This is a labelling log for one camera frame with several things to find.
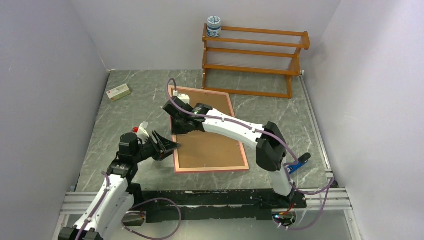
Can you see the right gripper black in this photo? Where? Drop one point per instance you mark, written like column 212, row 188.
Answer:
column 175, row 130

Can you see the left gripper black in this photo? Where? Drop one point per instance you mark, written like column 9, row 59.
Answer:
column 164, row 146

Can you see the brown frame backing board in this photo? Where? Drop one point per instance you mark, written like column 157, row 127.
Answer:
column 212, row 149

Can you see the pink wooden picture frame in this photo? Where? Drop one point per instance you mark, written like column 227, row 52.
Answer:
column 175, row 159

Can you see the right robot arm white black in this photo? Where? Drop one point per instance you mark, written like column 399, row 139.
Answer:
column 270, row 147

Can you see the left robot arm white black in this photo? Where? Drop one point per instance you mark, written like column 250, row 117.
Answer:
column 118, row 194

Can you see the small white green box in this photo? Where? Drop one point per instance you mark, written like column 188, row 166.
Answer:
column 118, row 93

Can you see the orange wooden rack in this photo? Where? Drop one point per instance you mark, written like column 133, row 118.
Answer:
column 254, row 50

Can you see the blue white lidded jar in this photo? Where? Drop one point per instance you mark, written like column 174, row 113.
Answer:
column 213, row 26

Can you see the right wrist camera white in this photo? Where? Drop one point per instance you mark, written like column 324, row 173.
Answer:
column 181, row 96

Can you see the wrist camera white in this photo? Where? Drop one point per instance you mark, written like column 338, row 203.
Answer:
column 181, row 96
column 141, row 131

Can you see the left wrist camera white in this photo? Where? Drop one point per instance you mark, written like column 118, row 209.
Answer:
column 141, row 131

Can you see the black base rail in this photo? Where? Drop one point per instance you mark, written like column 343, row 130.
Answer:
column 172, row 205

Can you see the blue black handled tool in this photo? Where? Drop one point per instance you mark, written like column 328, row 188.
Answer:
column 300, row 163

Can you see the aluminium extrusion rail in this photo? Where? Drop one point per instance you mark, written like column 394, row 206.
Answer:
column 337, row 198

